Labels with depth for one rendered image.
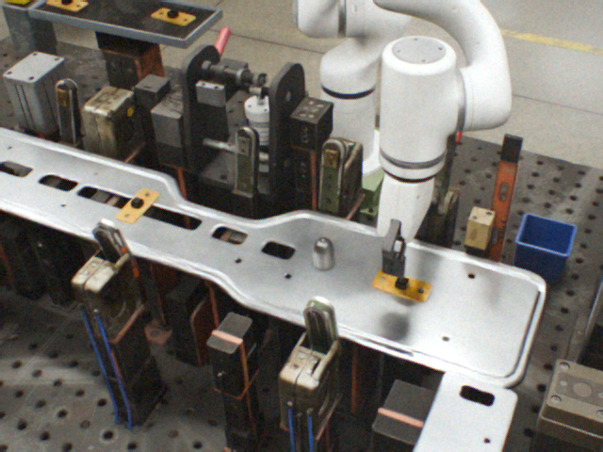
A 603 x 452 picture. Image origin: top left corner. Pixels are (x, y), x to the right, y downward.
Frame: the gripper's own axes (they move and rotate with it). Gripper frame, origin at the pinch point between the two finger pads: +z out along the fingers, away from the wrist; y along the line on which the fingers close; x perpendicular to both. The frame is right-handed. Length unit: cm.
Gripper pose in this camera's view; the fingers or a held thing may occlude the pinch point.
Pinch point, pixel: (404, 248)
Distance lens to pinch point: 108.1
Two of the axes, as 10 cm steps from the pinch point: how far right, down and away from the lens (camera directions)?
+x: 9.1, 2.6, -3.2
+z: 0.3, 7.4, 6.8
